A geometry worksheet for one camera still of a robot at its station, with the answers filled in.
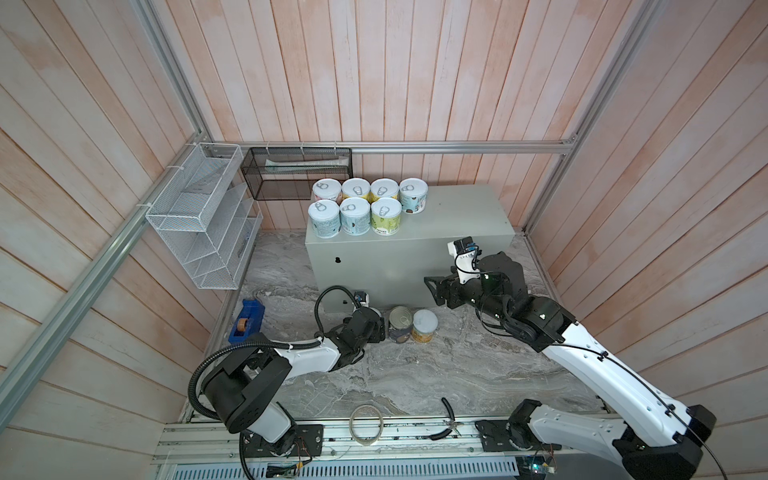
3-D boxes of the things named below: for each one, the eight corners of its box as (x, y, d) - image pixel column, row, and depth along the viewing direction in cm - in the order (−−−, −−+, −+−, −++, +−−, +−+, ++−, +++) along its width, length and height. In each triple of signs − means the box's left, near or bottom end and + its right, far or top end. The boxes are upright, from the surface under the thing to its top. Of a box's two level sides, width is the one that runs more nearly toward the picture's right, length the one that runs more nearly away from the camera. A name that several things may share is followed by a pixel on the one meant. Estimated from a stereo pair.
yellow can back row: (411, 343, 92) (414, 330, 85) (410, 323, 97) (412, 309, 89) (434, 343, 92) (439, 330, 85) (432, 323, 97) (436, 309, 89)
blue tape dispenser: (239, 344, 92) (229, 333, 86) (249, 310, 100) (241, 298, 94) (257, 344, 92) (248, 333, 86) (266, 310, 100) (259, 298, 94)
